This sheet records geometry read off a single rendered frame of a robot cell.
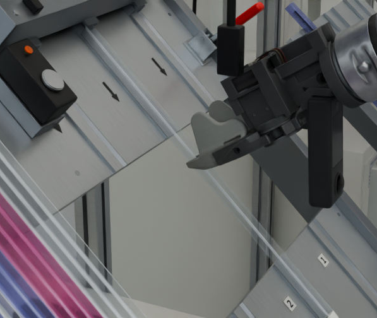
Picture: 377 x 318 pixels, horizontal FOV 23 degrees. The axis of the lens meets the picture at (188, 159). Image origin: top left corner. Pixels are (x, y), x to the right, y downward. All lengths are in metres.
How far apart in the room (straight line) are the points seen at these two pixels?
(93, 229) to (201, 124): 0.47
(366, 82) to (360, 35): 0.04
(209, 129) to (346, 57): 0.17
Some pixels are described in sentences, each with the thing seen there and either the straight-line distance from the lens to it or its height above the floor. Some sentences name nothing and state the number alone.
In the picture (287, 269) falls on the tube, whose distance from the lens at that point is 1.00.
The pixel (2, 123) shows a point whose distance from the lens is 0.86.
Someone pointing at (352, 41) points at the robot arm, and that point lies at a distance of 0.87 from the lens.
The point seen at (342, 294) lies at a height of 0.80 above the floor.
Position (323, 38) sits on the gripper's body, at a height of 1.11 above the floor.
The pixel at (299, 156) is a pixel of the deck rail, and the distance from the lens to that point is 1.17.
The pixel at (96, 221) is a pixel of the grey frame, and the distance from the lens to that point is 1.38.
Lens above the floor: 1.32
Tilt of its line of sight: 21 degrees down
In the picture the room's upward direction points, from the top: straight up
